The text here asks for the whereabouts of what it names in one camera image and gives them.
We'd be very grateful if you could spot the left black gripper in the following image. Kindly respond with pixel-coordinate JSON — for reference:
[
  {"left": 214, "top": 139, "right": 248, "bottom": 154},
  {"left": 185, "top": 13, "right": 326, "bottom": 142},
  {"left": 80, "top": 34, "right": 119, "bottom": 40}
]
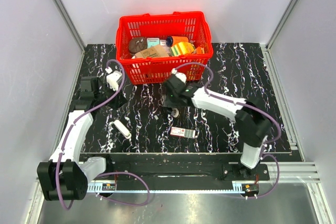
[{"left": 95, "top": 83, "right": 128, "bottom": 111}]

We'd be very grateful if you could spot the white stapler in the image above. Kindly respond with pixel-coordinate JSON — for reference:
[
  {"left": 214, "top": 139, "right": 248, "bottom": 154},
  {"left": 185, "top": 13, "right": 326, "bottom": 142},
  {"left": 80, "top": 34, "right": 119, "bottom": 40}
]
[{"left": 113, "top": 120, "right": 131, "bottom": 139}]

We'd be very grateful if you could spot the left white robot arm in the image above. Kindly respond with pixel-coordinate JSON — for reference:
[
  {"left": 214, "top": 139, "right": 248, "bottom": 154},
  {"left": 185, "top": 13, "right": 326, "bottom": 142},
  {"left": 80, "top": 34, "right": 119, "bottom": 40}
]
[{"left": 37, "top": 71, "right": 127, "bottom": 201}]

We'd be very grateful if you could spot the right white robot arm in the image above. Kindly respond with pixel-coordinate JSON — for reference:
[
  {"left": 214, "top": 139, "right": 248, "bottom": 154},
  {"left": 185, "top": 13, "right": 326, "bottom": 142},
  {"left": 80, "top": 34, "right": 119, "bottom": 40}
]
[{"left": 163, "top": 73, "right": 271, "bottom": 180}]

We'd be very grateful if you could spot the red white staple box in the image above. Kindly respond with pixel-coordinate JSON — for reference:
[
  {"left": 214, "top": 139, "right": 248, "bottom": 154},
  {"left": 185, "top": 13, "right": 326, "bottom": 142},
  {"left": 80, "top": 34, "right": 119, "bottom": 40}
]
[{"left": 170, "top": 127, "right": 196, "bottom": 138}]

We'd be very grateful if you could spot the yellow green snack pack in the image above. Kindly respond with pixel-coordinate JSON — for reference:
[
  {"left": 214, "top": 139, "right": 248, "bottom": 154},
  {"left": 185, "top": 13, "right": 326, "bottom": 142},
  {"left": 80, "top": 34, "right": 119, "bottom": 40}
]
[{"left": 170, "top": 42, "right": 195, "bottom": 57}]

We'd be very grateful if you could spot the brown cardboard packet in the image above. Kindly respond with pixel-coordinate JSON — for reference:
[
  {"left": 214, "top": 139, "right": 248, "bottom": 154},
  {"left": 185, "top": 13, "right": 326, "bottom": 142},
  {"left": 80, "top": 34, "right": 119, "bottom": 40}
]
[{"left": 135, "top": 45, "right": 170, "bottom": 59}]

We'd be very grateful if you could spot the orange snack packet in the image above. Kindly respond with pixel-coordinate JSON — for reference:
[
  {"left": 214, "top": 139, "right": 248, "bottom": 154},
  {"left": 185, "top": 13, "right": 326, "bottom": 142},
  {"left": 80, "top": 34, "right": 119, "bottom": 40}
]
[{"left": 194, "top": 46, "right": 205, "bottom": 54}]

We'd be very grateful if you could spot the orange bottle blue cap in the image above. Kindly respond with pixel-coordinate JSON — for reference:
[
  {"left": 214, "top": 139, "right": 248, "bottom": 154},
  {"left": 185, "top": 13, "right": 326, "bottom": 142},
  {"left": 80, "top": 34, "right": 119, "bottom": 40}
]
[{"left": 166, "top": 36, "right": 189, "bottom": 47}]

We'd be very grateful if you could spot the red plastic shopping basket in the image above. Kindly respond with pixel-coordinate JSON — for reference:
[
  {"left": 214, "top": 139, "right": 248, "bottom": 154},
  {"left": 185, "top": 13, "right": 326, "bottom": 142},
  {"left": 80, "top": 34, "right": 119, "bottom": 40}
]
[{"left": 116, "top": 11, "right": 214, "bottom": 85}]

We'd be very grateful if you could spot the teal white small box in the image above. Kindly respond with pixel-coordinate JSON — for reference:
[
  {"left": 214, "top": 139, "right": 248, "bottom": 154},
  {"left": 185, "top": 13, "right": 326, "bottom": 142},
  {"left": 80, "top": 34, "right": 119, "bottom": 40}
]
[{"left": 146, "top": 37, "right": 160, "bottom": 48}]

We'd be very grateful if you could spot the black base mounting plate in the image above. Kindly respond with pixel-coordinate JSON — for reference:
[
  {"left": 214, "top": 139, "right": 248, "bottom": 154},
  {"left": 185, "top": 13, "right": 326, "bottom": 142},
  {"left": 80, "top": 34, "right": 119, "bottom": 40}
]
[{"left": 80, "top": 153, "right": 270, "bottom": 182}]

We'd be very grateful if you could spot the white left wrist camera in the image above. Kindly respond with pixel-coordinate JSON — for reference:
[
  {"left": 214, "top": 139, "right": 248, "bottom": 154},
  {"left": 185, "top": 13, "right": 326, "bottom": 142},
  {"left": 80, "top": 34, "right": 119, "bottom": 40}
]
[{"left": 105, "top": 67, "right": 123, "bottom": 91}]

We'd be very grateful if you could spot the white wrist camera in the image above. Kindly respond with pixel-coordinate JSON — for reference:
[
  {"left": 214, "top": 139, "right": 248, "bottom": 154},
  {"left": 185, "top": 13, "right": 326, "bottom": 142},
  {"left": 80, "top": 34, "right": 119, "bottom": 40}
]
[
  {"left": 171, "top": 68, "right": 186, "bottom": 84},
  {"left": 105, "top": 67, "right": 123, "bottom": 91}
]

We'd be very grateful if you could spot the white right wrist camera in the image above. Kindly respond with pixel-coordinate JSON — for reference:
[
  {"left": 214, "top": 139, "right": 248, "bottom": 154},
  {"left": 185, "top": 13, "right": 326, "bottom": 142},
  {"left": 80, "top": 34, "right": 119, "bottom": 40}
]
[{"left": 171, "top": 68, "right": 186, "bottom": 84}]

